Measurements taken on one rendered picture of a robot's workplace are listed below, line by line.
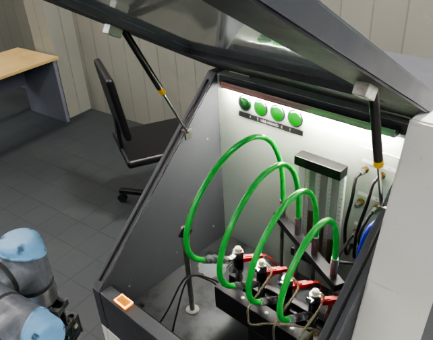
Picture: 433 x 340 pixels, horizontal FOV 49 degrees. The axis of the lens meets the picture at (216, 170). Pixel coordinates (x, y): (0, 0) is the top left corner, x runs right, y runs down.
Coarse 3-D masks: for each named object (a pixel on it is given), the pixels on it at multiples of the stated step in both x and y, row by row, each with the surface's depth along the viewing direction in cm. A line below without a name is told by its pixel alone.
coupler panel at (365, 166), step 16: (368, 160) 119; (384, 160) 116; (368, 176) 121; (384, 176) 118; (384, 192) 120; (352, 208) 129; (368, 208) 126; (352, 224) 132; (368, 224) 128; (352, 240) 134
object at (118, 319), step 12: (108, 288) 138; (108, 300) 135; (108, 312) 139; (120, 312) 132; (132, 312) 130; (144, 312) 130; (108, 324) 143; (120, 324) 136; (132, 324) 129; (144, 324) 126; (156, 324) 126; (120, 336) 140; (132, 336) 133; (144, 336) 127; (156, 336) 123; (168, 336) 122
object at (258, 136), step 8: (248, 136) 113; (256, 136) 114; (264, 136) 117; (240, 144) 111; (272, 144) 121; (232, 152) 109; (280, 152) 125; (224, 160) 108; (280, 160) 126; (216, 168) 107; (280, 168) 128; (208, 176) 106; (280, 176) 130; (208, 184) 106; (280, 184) 133; (200, 192) 106; (280, 200) 135; (192, 208) 106; (192, 216) 106; (184, 232) 107; (184, 240) 107; (184, 248) 109; (192, 256) 111
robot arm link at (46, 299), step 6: (54, 282) 90; (54, 288) 89; (42, 294) 87; (48, 294) 88; (54, 294) 89; (36, 300) 87; (42, 300) 87; (48, 300) 88; (54, 300) 90; (48, 306) 89
